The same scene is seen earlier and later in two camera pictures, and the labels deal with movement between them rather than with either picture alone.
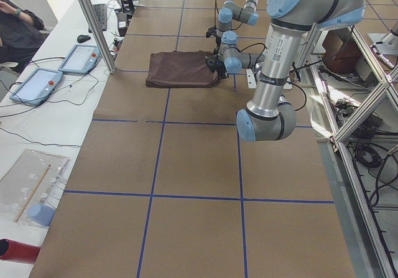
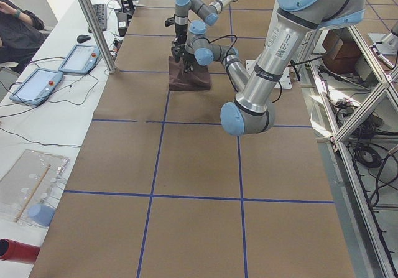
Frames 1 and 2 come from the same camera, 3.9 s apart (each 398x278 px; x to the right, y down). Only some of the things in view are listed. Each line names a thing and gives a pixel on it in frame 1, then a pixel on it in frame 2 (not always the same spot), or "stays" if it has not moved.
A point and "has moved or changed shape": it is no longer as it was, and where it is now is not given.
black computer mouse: [83, 38] stays
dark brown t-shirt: [186, 69] has moved or changed shape
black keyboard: [101, 10] stays
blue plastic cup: [41, 214] stays
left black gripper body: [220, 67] to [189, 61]
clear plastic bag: [34, 178] stays
